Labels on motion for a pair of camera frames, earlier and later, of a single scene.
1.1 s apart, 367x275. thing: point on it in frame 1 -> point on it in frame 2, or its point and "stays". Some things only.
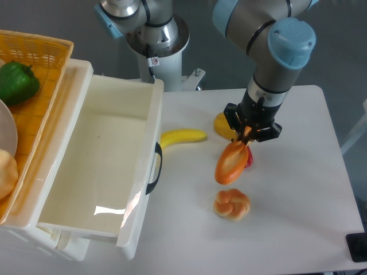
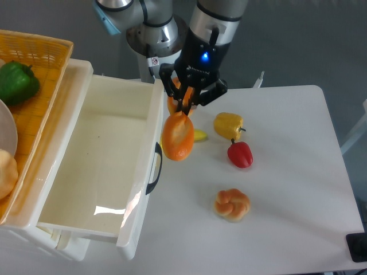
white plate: x=8 y=132 stays
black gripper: x=251 y=120 -> x=198 y=65
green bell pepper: x=18 y=82 stays
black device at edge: x=356 y=244 stays
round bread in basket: x=8 y=174 stays
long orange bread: x=231 y=162 -> x=178 y=130
